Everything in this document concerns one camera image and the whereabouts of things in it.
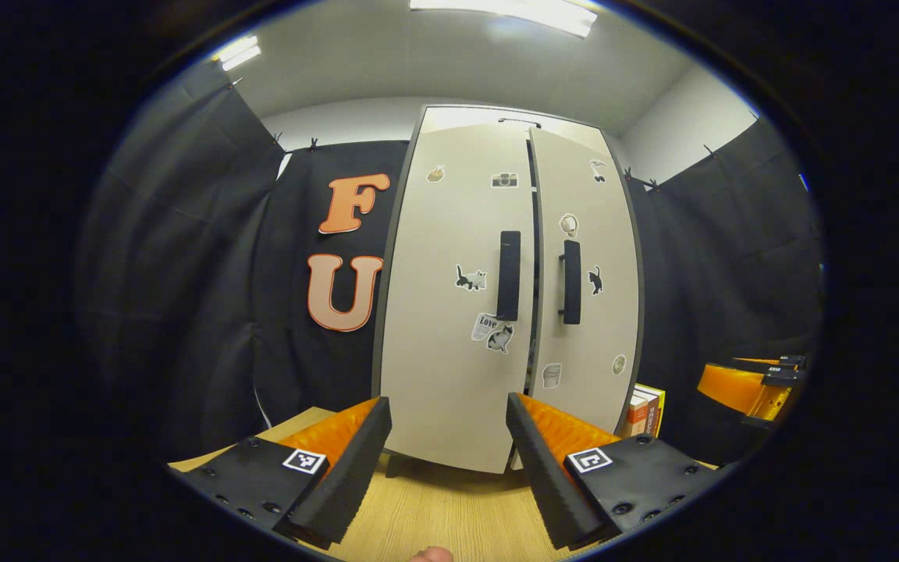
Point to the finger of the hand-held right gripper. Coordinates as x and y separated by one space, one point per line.
730 388
789 361

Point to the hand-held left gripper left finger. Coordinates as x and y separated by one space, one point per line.
356 476

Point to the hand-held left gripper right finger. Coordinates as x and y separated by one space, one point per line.
543 476

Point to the white cabinet door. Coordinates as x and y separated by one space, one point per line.
434 351
590 351

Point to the white shoe cabinet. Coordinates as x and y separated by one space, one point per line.
465 115

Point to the white cabinet drawer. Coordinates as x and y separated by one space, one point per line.
559 123

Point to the black backdrop cloth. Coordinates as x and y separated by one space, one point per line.
730 257
286 234
176 273

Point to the ceiling light panel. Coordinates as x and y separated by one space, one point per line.
512 12
237 53

